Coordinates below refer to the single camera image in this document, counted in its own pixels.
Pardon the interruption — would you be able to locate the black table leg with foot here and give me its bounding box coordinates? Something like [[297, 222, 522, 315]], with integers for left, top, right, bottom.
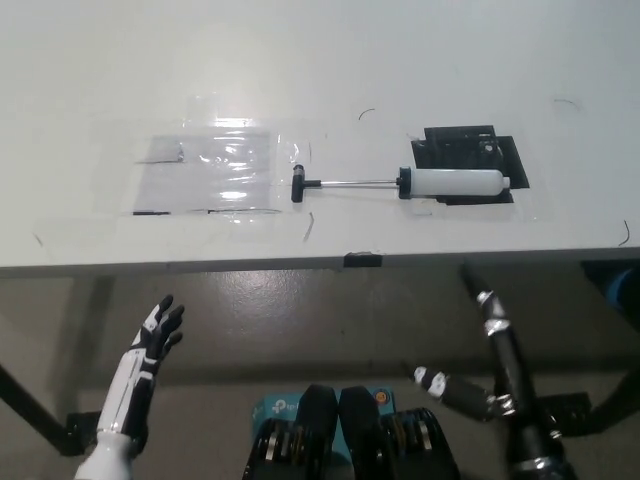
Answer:
[[537, 367, 640, 439], [0, 360, 101, 457]]

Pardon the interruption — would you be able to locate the teal router box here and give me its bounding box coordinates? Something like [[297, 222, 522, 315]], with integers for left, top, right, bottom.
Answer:
[[251, 387, 397, 454]]

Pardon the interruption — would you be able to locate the black tape strip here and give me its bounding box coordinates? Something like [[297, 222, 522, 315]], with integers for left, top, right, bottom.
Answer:
[[343, 252, 383, 268]]

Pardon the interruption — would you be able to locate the small white air pump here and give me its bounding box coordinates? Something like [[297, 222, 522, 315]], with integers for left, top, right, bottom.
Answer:
[[291, 163, 512, 203]]

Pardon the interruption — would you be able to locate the grey sheet under clear tape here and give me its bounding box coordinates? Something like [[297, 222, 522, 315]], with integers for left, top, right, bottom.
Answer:
[[132, 133, 274, 216]]

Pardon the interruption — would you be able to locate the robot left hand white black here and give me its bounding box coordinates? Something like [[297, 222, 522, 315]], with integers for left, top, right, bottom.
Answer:
[[94, 294, 186, 444]]

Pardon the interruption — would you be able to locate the blue round object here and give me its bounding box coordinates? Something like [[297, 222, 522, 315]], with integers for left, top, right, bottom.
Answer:
[[602, 267, 640, 314]]

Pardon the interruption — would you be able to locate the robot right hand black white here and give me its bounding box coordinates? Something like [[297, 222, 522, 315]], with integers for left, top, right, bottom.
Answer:
[[412, 263, 565, 460]]

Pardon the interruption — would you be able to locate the black taped square fixture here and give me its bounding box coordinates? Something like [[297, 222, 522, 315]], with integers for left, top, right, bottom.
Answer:
[[410, 124, 531, 205]]

